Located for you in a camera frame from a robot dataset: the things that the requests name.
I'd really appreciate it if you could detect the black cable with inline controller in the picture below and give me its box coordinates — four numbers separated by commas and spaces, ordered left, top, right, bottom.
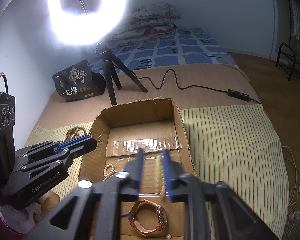
132, 69, 262, 105

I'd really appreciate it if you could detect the tangle of white cables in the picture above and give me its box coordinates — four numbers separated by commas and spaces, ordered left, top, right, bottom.
281, 145, 300, 240

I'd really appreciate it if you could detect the cream bead bracelet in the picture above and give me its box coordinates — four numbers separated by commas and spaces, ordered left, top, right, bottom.
103, 164, 117, 182

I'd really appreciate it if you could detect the red strap wristwatch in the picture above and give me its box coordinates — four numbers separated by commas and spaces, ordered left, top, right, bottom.
128, 199, 169, 237

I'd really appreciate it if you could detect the folded floral quilt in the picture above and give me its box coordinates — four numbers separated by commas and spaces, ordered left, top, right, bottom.
125, 2, 182, 21
105, 17, 179, 46

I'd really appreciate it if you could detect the white power strip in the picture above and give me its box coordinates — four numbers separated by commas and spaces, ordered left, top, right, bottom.
287, 209, 300, 222

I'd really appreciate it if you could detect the blue checkered sheet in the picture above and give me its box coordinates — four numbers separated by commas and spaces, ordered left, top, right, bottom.
89, 25, 239, 74

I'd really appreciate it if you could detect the cardboard box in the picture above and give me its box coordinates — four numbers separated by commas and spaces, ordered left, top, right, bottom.
77, 97, 198, 240

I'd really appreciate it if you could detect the wooden bead necklace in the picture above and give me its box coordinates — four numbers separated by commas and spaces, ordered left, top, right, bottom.
64, 126, 87, 143

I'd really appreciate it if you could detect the tan bed sheet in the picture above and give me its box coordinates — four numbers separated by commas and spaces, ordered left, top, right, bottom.
31, 62, 265, 137

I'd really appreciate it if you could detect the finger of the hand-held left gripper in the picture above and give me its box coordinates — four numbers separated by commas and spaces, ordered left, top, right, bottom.
15, 134, 92, 159
22, 137, 98, 173

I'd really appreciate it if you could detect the black metal clothes rack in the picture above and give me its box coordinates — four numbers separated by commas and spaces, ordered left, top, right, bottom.
275, 43, 300, 81

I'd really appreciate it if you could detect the white pearl strand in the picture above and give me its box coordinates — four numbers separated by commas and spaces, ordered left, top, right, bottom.
155, 155, 169, 201

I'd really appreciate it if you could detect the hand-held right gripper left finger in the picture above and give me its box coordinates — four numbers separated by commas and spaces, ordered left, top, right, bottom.
27, 147, 145, 240

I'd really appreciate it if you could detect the yellow striped cloth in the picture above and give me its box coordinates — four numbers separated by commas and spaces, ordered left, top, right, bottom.
24, 104, 290, 240

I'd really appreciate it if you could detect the ring light on tripod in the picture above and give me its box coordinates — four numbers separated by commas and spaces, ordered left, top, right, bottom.
74, 0, 149, 106

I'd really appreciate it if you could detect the person's left hand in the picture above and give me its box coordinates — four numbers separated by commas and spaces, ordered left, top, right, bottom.
24, 191, 61, 230

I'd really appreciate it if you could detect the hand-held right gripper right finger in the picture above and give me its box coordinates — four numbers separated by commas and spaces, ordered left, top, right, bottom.
163, 149, 278, 240

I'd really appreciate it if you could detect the black printed bag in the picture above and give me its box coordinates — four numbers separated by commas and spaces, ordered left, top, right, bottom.
52, 59, 107, 103

